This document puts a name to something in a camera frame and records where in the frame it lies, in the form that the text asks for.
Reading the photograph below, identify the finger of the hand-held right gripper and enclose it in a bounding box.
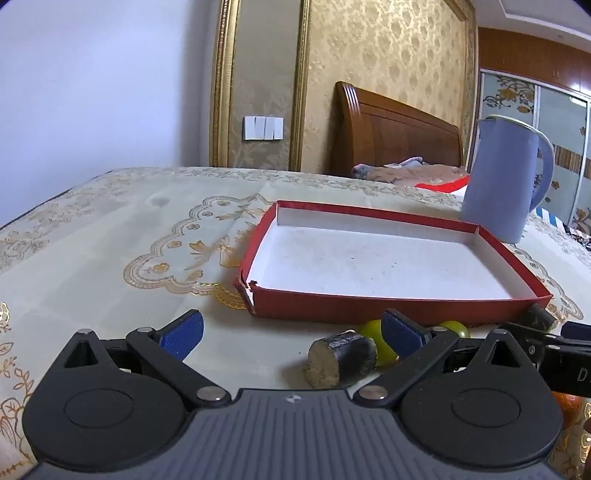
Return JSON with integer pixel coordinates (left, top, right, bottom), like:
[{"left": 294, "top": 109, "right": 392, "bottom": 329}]
[
  {"left": 498, "top": 322, "right": 561, "bottom": 367},
  {"left": 561, "top": 322, "right": 591, "bottom": 344}
]

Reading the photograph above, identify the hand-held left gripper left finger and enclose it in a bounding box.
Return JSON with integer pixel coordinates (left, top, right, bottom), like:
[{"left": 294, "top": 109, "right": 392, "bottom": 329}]
[{"left": 62, "top": 309, "right": 232, "bottom": 410}]

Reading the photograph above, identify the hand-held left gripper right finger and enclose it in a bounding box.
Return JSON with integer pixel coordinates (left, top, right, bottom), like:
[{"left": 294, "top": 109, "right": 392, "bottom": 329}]
[{"left": 352, "top": 308, "right": 537, "bottom": 410}]

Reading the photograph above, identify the dark sugarcane piece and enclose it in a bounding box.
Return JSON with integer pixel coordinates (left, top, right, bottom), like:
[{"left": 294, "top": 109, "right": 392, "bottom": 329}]
[
  {"left": 521, "top": 305, "right": 558, "bottom": 331},
  {"left": 302, "top": 330, "right": 378, "bottom": 389}
]

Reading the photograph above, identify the green round fruit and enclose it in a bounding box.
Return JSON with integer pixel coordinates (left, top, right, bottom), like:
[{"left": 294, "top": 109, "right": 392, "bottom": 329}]
[
  {"left": 358, "top": 320, "right": 400, "bottom": 367},
  {"left": 436, "top": 320, "right": 472, "bottom": 340}
]

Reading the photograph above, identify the orange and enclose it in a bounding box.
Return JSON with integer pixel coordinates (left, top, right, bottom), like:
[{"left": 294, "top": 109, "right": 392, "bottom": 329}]
[{"left": 551, "top": 392, "right": 585, "bottom": 428}]

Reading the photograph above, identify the red cardboard box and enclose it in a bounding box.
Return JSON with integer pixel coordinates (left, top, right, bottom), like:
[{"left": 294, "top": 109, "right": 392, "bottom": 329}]
[{"left": 236, "top": 200, "right": 553, "bottom": 328}]

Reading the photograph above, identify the beige embroidered tablecloth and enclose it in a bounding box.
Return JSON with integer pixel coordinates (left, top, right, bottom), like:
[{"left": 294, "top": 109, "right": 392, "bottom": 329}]
[{"left": 0, "top": 166, "right": 591, "bottom": 480}]

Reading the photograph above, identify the striped colourful cloth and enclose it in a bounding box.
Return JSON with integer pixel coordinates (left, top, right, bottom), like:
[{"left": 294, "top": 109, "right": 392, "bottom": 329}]
[{"left": 538, "top": 208, "right": 591, "bottom": 250}]

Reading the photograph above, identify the brown printed blanket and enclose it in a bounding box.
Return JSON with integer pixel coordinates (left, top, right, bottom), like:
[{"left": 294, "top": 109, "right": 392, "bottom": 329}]
[{"left": 351, "top": 157, "right": 469, "bottom": 190}]

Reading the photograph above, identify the blue electric kettle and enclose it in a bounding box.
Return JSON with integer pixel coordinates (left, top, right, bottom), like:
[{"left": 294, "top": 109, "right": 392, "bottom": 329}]
[{"left": 460, "top": 115, "right": 555, "bottom": 244}]

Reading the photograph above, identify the wooden bed headboard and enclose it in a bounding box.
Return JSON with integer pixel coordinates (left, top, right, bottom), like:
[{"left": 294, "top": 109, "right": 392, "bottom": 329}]
[{"left": 330, "top": 82, "right": 464, "bottom": 178}]

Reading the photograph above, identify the wardrobe with floral glass doors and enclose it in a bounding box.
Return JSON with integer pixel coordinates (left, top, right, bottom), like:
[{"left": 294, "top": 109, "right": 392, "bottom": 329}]
[{"left": 468, "top": 28, "right": 591, "bottom": 232}]

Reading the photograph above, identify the white wall light switch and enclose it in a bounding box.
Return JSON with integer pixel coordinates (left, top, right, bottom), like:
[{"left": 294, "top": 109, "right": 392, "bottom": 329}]
[{"left": 243, "top": 115, "right": 284, "bottom": 141}]

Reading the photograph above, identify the gold wall moulding frame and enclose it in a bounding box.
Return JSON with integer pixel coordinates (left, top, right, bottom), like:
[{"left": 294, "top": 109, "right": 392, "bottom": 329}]
[{"left": 210, "top": 0, "right": 312, "bottom": 171}]

